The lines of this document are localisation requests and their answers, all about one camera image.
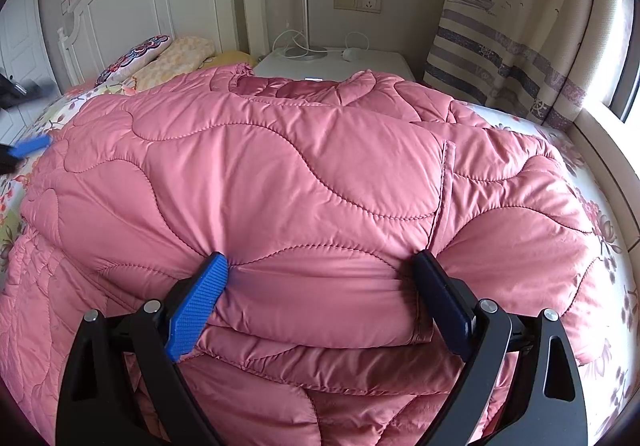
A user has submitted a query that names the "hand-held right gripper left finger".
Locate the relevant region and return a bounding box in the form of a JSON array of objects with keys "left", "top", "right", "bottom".
[{"left": 55, "top": 252, "right": 231, "bottom": 446}]

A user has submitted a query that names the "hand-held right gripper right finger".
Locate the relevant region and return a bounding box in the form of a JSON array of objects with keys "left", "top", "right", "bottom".
[{"left": 411, "top": 250, "right": 588, "bottom": 446}]

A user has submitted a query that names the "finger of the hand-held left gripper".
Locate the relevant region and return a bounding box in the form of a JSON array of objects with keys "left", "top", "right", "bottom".
[
  {"left": 0, "top": 133, "right": 53, "bottom": 174},
  {"left": 0, "top": 73, "right": 45, "bottom": 108}
]

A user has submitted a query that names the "pink quilted jacket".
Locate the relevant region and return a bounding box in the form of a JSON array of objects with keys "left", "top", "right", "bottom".
[{"left": 0, "top": 64, "right": 618, "bottom": 446}]

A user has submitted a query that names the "white door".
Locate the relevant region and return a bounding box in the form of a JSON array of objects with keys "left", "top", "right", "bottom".
[{"left": 0, "top": 0, "right": 63, "bottom": 147}]

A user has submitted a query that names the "colourful patterned pillow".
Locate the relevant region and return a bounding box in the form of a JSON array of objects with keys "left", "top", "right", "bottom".
[{"left": 95, "top": 35, "right": 173, "bottom": 87}]

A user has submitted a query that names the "yellow checkered pillow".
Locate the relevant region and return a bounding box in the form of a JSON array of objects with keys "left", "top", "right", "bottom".
[{"left": 131, "top": 36, "right": 217, "bottom": 92}]

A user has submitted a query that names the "floral bed sheet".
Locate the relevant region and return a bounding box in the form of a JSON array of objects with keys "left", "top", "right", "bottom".
[{"left": 0, "top": 76, "right": 640, "bottom": 446}]

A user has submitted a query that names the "plain yellow pillow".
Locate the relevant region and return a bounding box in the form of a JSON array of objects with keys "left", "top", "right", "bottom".
[{"left": 207, "top": 50, "right": 256, "bottom": 72}]

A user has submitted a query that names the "white nightstand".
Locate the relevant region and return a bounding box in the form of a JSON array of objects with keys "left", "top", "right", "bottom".
[{"left": 252, "top": 49, "right": 416, "bottom": 88}]

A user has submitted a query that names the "boat print curtain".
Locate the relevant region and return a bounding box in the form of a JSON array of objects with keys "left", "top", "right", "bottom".
[{"left": 422, "top": 0, "right": 632, "bottom": 129}]

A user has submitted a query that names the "window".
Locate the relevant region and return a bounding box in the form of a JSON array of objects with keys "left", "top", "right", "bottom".
[{"left": 619, "top": 0, "right": 640, "bottom": 123}]

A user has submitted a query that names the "white cable with switch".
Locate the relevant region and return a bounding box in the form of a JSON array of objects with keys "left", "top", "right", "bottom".
[{"left": 341, "top": 31, "right": 372, "bottom": 61}]

